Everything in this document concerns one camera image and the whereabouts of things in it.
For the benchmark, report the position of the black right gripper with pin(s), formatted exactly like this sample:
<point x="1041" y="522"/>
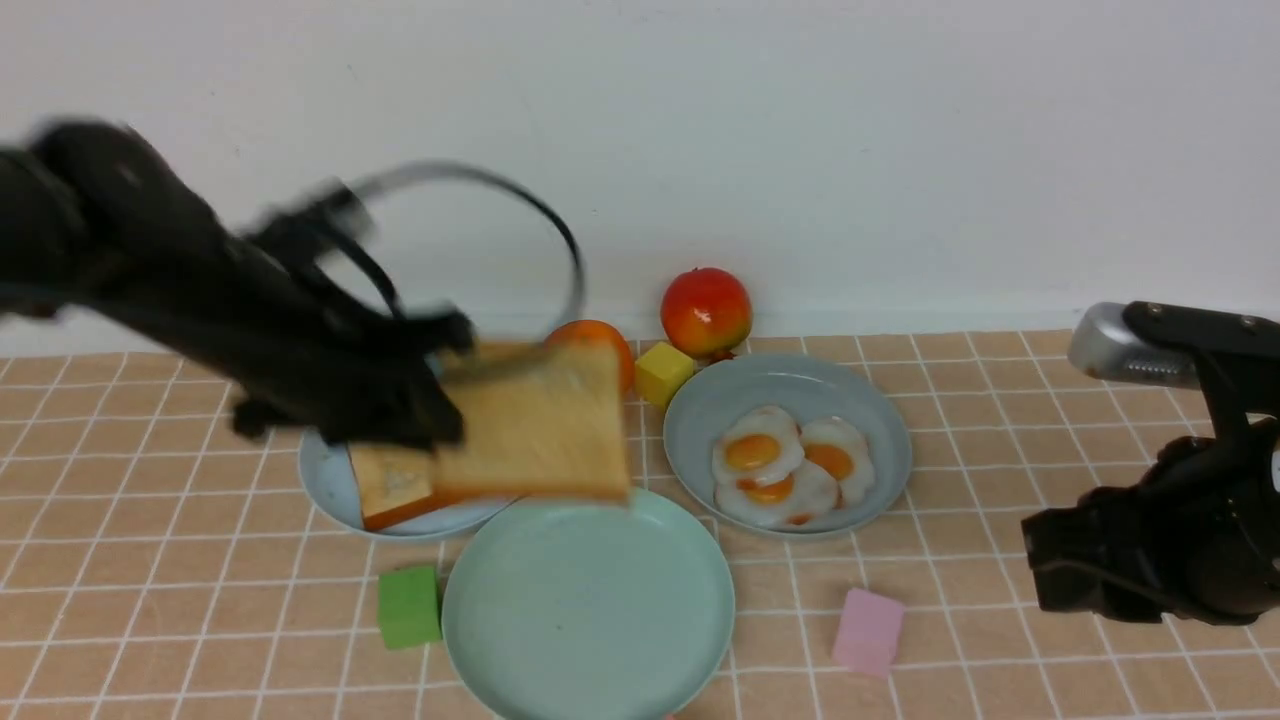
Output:
<point x="1195" y="538"/>

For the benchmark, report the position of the orange fruit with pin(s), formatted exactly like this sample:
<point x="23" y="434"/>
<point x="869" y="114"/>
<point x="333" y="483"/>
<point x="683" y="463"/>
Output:
<point x="593" y="332"/>

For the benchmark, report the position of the pink cube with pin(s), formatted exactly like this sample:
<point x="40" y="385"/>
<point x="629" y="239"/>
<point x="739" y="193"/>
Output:
<point x="868" y="633"/>

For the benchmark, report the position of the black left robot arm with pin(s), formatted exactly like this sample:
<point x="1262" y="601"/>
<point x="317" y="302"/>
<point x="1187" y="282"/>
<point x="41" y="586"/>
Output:
<point x="93" y="217"/>

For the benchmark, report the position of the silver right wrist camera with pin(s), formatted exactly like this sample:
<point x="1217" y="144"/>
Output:
<point x="1103" y="347"/>

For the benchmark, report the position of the checkered orange tablecloth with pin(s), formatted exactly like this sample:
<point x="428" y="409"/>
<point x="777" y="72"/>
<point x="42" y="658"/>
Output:
<point x="155" y="566"/>

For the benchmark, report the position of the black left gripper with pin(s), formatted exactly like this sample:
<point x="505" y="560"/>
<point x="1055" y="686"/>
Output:
<point x="334" y="349"/>

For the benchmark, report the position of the green cube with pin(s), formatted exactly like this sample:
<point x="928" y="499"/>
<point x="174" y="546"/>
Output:
<point x="409" y="607"/>

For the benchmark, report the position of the grey-blue plate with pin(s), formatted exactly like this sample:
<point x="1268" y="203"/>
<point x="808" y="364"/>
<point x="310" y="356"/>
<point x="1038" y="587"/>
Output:
<point x="806" y="388"/>

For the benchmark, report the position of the red apple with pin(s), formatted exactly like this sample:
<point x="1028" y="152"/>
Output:
<point x="707" y="313"/>

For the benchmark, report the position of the light blue plate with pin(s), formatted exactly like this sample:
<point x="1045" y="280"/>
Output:
<point x="323" y="468"/>

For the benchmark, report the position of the green plate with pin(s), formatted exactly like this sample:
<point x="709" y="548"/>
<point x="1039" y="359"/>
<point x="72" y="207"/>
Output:
<point x="583" y="611"/>

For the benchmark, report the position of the toast slice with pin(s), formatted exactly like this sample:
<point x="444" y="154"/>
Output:
<point x="397" y="494"/>
<point x="542" y="422"/>

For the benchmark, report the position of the fried egg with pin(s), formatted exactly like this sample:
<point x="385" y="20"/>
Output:
<point x="758" y="450"/>
<point x="838" y="447"/>
<point x="803" y="496"/>

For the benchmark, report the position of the yellow cube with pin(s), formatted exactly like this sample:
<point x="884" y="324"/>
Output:
<point x="661" y="372"/>

